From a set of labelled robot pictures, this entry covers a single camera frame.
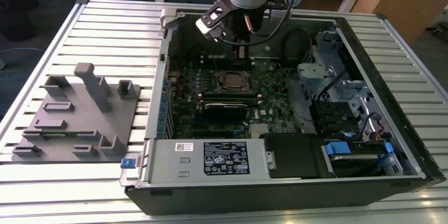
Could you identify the blue plastic clip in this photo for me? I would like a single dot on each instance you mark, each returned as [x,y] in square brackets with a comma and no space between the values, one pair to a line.
[387,147]

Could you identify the green RAM stick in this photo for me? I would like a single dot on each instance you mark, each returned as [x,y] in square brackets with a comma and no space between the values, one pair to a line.
[58,135]

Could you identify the grey parts rack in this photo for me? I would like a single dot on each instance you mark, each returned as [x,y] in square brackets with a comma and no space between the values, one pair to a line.
[85,119]

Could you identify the black office chair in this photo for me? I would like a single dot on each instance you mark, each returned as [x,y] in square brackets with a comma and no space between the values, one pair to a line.
[18,11]

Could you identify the green motherboard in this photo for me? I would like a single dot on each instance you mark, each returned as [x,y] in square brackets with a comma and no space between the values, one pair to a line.
[277,106]

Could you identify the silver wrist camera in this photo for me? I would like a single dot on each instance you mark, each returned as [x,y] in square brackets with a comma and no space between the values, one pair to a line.
[210,22]

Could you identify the blue case latch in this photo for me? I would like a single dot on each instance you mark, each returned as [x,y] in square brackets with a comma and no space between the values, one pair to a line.
[127,163]

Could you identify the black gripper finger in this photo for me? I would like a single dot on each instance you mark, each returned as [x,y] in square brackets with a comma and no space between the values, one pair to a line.
[247,53]
[237,53]

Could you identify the metal drive cage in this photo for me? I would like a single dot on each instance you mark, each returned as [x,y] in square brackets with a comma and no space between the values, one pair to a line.
[314,71]

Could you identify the black graphics card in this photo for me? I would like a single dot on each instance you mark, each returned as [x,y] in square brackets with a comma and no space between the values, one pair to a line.
[226,113]

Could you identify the installed RAM stick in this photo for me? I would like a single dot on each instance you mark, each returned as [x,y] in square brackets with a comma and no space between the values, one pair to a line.
[230,95]

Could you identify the office chair base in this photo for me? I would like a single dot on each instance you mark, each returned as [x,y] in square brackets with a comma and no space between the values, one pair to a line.
[442,28]

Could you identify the silver CPU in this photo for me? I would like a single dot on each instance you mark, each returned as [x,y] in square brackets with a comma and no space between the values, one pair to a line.
[233,80]

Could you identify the hard disk in blue carrier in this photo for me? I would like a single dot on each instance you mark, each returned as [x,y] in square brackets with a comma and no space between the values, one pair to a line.
[337,148]

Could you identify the silver chipset heat sink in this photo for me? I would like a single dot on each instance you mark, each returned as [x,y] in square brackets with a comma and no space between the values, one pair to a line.
[259,128]

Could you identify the silver power supply unit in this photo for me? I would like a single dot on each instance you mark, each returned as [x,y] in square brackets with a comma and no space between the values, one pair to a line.
[169,166]

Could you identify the CPU socket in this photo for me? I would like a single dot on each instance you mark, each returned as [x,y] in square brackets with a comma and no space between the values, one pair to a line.
[234,91]

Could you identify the black PC case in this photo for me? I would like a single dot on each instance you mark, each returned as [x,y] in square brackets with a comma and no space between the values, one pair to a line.
[245,200]

